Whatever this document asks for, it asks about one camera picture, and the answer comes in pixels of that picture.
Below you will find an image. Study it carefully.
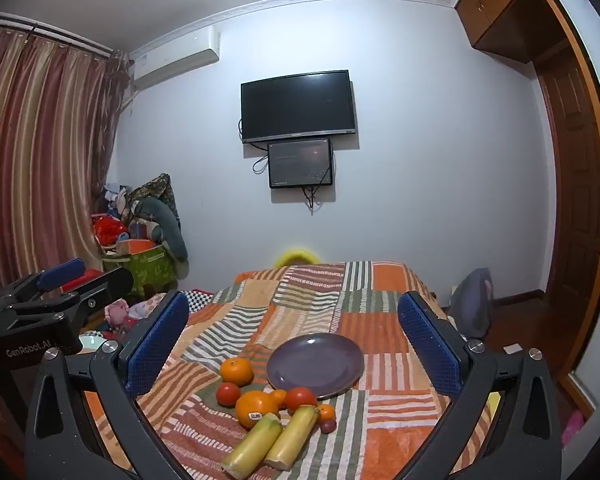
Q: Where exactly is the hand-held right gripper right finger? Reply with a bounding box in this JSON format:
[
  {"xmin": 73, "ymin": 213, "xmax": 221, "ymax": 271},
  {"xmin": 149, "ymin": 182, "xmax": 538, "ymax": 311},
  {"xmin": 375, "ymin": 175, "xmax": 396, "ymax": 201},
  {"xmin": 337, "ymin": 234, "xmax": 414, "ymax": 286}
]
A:
[{"xmin": 397, "ymin": 290, "xmax": 563, "ymax": 480}]

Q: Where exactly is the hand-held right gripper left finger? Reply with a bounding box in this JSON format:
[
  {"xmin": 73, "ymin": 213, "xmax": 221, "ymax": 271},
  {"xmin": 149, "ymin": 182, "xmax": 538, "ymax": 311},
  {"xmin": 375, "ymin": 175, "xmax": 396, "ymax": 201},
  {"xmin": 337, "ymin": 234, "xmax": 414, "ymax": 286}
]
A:
[{"xmin": 25, "ymin": 290, "xmax": 191, "ymax": 480}]

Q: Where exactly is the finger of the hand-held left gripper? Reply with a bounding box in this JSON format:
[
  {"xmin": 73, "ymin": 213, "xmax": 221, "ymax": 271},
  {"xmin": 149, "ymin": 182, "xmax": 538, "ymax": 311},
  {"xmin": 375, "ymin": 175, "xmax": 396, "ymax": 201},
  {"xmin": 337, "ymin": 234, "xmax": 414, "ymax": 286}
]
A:
[
  {"xmin": 10, "ymin": 266, "xmax": 135, "ymax": 336},
  {"xmin": 0, "ymin": 258, "xmax": 87, "ymax": 311}
]

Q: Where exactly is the medium orange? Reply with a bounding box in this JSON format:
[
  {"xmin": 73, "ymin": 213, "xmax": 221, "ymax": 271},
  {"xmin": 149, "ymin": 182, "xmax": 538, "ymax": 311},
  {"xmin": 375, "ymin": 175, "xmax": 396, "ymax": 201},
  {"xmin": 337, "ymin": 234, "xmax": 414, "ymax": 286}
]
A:
[{"xmin": 220, "ymin": 357, "xmax": 254, "ymax": 387}]

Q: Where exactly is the red tomato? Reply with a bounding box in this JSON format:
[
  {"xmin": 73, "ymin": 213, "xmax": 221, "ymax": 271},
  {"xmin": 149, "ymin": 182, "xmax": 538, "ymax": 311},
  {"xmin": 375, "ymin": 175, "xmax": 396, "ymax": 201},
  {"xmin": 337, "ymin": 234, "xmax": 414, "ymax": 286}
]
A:
[
  {"xmin": 283, "ymin": 387, "xmax": 319, "ymax": 416},
  {"xmin": 216, "ymin": 382, "xmax": 241, "ymax": 407}
]

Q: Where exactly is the large orange with sticker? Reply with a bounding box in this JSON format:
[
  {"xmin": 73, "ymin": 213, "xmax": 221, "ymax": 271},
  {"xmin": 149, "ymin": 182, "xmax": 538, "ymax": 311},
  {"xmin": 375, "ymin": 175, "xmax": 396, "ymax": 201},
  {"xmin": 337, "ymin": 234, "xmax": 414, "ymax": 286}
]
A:
[{"xmin": 235, "ymin": 391, "xmax": 281, "ymax": 430}]

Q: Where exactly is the purple plate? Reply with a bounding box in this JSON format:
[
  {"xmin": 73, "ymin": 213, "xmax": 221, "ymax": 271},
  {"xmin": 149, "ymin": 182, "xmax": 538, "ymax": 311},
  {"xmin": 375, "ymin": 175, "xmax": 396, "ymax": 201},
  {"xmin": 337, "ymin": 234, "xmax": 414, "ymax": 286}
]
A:
[{"xmin": 266, "ymin": 333, "xmax": 365, "ymax": 401}]

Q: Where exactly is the yellow-green corn cob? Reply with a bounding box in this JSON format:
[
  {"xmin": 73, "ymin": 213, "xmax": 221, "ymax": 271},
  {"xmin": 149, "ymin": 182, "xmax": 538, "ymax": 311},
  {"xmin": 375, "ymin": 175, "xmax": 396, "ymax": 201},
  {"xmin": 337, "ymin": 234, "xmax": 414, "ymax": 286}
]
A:
[
  {"xmin": 221, "ymin": 412, "xmax": 283, "ymax": 478},
  {"xmin": 264, "ymin": 405, "xmax": 320, "ymax": 471}
]

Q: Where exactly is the red box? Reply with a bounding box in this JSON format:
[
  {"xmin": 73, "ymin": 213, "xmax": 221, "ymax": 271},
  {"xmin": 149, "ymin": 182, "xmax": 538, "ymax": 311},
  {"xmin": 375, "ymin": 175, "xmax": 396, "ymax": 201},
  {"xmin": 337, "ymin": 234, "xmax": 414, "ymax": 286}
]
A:
[{"xmin": 60, "ymin": 269, "xmax": 102, "ymax": 292}]

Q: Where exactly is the pink toy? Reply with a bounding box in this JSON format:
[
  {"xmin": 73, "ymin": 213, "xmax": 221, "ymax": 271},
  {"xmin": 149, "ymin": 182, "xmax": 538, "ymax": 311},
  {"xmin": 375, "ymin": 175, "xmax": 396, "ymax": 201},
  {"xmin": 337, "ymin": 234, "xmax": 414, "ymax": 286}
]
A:
[{"xmin": 105, "ymin": 299, "xmax": 131, "ymax": 333}]

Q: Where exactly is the pink floral sheet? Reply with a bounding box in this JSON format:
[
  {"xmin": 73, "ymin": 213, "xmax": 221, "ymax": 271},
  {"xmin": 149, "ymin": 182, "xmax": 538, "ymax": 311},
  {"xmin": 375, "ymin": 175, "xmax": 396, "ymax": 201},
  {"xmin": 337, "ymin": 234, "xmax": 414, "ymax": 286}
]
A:
[{"xmin": 129, "ymin": 293, "xmax": 167, "ymax": 320}]

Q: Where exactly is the green storage box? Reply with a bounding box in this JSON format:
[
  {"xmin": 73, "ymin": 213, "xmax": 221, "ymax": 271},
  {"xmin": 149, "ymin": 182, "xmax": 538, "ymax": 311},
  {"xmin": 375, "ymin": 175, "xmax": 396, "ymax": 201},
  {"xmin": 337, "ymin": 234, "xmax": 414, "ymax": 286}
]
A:
[{"xmin": 102, "ymin": 245, "xmax": 177, "ymax": 297}]

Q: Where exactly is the orange box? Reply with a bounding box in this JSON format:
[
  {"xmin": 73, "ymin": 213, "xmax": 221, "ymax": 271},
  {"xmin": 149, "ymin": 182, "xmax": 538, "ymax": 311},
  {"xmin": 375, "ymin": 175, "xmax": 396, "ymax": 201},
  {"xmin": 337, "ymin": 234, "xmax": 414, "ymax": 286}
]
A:
[{"xmin": 117, "ymin": 239, "xmax": 157, "ymax": 257}]

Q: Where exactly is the red plastic bag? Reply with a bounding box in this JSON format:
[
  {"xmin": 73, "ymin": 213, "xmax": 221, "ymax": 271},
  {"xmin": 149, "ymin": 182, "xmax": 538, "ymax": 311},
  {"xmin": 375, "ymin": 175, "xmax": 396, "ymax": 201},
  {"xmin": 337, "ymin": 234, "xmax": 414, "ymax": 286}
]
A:
[{"xmin": 92, "ymin": 214, "xmax": 129, "ymax": 247}]

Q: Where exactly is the grey-blue chair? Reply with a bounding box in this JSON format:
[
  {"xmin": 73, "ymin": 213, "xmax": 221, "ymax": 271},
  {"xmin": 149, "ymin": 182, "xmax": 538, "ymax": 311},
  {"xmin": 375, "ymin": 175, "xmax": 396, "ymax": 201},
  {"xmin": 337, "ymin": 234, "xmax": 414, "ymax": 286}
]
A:
[{"xmin": 447, "ymin": 267, "xmax": 494, "ymax": 338}]

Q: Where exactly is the black white checkered cloth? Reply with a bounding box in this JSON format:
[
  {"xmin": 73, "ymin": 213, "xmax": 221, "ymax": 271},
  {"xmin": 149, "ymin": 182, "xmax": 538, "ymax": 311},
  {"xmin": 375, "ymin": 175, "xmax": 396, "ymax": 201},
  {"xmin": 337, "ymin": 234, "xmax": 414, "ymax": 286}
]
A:
[{"xmin": 187, "ymin": 287, "xmax": 214, "ymax": 314}]

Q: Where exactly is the striped patchwork blanket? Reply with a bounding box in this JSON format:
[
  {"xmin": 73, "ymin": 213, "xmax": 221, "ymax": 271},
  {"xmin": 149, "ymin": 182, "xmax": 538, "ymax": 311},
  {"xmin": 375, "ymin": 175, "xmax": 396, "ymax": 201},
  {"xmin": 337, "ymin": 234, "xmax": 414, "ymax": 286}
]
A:
[{"xmin": 82, "ymin": 260, "xmax": 496, "ymax": 480}]

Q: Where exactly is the pile of clothes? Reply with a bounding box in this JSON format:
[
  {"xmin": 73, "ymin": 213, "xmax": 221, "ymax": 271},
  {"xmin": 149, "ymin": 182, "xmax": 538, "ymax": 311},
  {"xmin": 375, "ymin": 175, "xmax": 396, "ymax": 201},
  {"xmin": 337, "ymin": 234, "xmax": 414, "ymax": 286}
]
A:
[{"xmin": 102, "ymin": 182, "xmax": 132, "ymax": 221}]

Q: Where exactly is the camouflage cloth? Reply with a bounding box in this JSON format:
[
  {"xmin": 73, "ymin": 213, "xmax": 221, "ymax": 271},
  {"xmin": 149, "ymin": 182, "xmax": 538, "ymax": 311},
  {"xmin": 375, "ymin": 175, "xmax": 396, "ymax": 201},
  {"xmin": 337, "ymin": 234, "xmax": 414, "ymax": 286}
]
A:
[{"xmin": 130, "ymin": 174, "xmax": 181, "ymax": 231}]

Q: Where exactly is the striped red curtain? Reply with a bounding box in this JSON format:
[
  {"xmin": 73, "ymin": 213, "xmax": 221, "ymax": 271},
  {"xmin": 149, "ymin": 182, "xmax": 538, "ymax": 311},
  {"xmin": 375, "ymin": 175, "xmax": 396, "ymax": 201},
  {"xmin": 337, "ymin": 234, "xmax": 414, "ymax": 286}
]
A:
[{"xmin": 0, "ymin": 25, "xmax": 131, "ymax": 286}]

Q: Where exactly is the yellow round object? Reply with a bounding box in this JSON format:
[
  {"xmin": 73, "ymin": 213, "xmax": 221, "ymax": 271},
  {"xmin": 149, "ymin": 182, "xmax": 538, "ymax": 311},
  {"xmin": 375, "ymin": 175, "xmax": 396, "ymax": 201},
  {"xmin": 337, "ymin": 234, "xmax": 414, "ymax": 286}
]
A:
[{"xmin": 272, "ymin": 247, "xmax": 323, "ymax": 268}]

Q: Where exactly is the pink object on floor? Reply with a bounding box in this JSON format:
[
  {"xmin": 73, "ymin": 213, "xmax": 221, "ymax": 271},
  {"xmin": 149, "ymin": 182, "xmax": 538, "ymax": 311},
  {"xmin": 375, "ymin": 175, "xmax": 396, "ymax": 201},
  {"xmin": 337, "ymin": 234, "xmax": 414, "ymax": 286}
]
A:
[{"xmin": 562, "ymin": 410, "xmax": 587, "ymax": 445}]

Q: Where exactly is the brown wooden door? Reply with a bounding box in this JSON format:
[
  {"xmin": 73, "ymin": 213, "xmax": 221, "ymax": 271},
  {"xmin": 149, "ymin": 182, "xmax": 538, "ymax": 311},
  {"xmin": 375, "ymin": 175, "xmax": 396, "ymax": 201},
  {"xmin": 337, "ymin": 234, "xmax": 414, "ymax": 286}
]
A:
[{"xmin": 535, "ymin": 50, "xmax": 600, "ymax": 376}]

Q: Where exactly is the white air conditioner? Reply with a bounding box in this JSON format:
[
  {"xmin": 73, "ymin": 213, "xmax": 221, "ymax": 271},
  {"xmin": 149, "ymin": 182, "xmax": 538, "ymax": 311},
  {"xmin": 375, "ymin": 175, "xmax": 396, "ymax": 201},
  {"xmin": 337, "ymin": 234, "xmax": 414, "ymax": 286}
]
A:
[{"xmin": 132, "ymin": 26, "xmax": 221, "ymax": 92}]

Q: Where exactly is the wooden overhead cabinet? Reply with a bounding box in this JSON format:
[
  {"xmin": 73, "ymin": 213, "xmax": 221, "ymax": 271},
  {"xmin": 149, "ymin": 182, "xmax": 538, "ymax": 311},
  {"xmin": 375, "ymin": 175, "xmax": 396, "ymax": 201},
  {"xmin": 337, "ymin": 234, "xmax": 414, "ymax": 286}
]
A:
[{"xmin": 455, "ymin": 0, "xmax": 571, "ymax": 63}]

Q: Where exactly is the small black wall monitor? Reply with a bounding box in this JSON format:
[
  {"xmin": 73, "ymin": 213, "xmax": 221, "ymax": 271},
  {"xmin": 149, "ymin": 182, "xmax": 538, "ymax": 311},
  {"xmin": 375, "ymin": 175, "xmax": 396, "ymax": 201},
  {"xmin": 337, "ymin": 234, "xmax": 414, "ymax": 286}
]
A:
[{"xmin": 267, "ymin": 138, "xmax": 334, "ymax": 189}]

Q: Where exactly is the curtain rail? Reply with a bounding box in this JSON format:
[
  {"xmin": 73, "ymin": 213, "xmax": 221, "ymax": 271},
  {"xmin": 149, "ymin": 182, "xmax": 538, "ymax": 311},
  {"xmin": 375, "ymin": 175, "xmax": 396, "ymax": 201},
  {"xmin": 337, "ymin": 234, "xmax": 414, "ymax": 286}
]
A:
[{"xmin": 0, "ymin": 16, "xmax": 116, "ymax": 55}]

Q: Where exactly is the black wall television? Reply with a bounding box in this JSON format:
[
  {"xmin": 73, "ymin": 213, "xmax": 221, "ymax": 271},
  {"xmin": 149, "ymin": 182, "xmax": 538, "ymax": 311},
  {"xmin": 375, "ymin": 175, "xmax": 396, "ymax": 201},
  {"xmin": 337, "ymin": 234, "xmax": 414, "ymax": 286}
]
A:
[{"xmin": 240, "ymin": 70, "xmax": 357, "ymax": 144}]

